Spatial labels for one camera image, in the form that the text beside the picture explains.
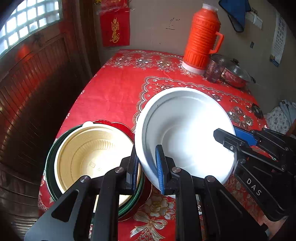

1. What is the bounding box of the orange thermos flask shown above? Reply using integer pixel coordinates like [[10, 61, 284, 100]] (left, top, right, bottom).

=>
[[181, 3, 225, 75]]

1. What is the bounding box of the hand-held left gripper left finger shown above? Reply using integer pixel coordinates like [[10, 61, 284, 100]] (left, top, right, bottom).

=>
[[24, 145, 140, 241]]

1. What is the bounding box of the red floral tablecloth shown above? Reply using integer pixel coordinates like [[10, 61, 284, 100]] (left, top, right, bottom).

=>
[[38, 49, 270, 241]]

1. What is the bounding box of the floral cushion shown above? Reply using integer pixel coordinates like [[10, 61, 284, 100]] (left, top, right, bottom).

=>
[[266, 106, 294, 135]]

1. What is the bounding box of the white wall switch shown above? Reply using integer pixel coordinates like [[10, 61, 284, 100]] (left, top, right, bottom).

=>
[[245, 8, 263, 29]]

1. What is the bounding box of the lattice window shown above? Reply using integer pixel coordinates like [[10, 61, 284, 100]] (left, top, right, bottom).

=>
[[0, 0, 63, 59]]

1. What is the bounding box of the small black round object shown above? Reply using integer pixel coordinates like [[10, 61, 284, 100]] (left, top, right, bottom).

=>
[[251, 103, 263, 119]]

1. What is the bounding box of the white plastic bowl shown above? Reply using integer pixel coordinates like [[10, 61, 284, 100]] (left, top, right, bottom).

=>
[[134, 87, 236, 198]]

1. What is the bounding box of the cream patterned plastic bowl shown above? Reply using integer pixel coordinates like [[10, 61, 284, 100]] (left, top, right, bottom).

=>
[[54, 121, 141, 208]]

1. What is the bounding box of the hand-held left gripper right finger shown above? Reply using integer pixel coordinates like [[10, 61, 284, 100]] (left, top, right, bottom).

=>
[[155, 144, 270, 241]]

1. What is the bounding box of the green plastic bowl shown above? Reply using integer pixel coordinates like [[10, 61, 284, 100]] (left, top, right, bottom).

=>
[[45, 125, 145, 219]]

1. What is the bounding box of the wooden door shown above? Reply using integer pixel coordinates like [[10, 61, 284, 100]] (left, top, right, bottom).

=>
[[0, 32, 93, 232]]

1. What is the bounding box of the red ribbed plate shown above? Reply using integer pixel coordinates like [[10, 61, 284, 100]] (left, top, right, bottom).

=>
[[91, 119, 153, 220]]

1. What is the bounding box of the clear glass jar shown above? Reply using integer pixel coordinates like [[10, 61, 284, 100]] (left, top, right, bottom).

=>
[[205, 55, 226, 83]]

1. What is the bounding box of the steel pot with lid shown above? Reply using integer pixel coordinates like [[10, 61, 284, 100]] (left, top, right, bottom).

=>
[[211, 54, 256, 88]]

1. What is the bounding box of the red wall hanging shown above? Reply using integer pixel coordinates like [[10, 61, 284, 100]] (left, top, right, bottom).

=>
[[99, 7, 130, 47]]

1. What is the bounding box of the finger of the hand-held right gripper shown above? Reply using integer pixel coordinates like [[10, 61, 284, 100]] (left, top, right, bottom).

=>
[[213, 128, 287, 172], [233, 125, 296, 168]]

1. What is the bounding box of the blue hanging cloth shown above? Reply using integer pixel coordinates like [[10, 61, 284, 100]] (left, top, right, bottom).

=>
[[218, 0, 251, 33]]

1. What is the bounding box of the wall calendar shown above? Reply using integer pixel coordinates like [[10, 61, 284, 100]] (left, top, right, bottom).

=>
[[269, 10, 288, 67]]

